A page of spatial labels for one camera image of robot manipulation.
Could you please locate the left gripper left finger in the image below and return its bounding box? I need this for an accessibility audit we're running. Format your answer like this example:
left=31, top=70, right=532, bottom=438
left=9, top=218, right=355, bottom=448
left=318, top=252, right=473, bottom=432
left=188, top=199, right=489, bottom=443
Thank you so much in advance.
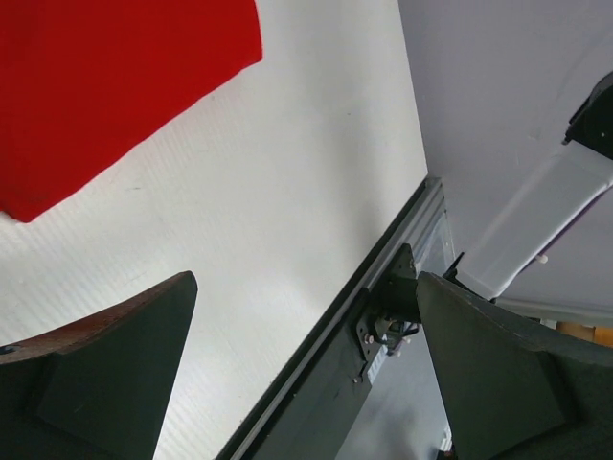
left=1, top=271, right=197, bottom=459

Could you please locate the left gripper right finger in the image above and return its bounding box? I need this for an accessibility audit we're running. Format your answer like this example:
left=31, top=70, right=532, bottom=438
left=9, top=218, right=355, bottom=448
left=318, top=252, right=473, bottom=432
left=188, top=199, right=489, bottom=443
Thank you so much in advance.
left=417, top=272, right=612, bottom=459

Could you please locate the red t shirt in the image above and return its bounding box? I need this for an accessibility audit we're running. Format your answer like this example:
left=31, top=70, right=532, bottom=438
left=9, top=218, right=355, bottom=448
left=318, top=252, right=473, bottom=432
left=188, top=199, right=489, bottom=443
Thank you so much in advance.
left=1, top=1, right=262, bottom=222

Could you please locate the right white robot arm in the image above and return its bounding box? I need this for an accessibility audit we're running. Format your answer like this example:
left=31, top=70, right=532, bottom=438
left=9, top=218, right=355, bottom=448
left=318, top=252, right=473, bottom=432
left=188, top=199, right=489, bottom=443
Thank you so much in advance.
left=443, top=75, right=612, bottom=302

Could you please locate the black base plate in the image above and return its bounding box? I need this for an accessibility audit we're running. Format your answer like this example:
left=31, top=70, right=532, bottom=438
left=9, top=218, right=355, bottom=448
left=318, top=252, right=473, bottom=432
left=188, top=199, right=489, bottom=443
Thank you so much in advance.
left=213, top=243, right=418, bottom=460

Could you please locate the aluminium frame rail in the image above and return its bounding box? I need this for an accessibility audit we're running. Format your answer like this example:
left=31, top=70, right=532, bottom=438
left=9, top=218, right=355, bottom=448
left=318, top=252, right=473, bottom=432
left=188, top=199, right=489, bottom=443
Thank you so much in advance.
left=375, top=177, right=456, bottom=275

